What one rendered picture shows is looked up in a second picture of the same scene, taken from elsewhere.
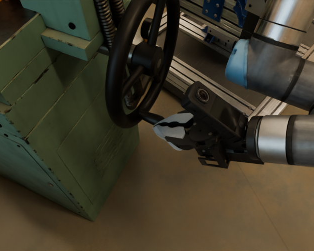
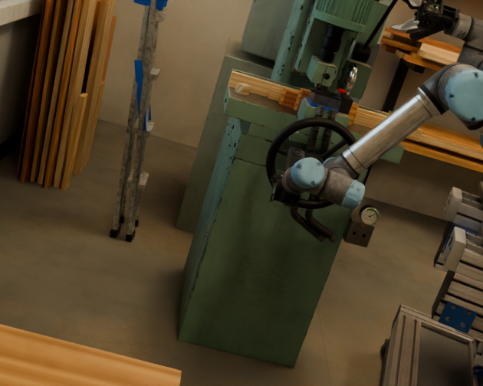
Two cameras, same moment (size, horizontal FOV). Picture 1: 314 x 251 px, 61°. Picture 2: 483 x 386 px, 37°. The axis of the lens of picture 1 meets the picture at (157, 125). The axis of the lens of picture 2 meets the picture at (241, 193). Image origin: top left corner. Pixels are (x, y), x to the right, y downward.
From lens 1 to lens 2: 188 cm
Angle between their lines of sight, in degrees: 57
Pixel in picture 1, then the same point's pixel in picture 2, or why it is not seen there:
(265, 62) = (332, 161)
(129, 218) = (196, 366)
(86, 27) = not seen: hidden behind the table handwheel
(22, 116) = (244, 145)
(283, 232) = not seen: outside the picture
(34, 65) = (274, 132)
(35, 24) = (290, 118)
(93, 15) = not seen: hidden behind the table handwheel
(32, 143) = (233, 165)
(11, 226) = (141, 289)
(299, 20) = (353, 148)
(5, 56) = (267, 112)
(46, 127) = (246, 170)
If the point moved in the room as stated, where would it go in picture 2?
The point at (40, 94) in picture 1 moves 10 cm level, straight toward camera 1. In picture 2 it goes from (262, 148) to (248, 152)
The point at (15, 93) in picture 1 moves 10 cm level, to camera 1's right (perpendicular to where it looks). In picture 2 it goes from (254, 131) to (268, 142)
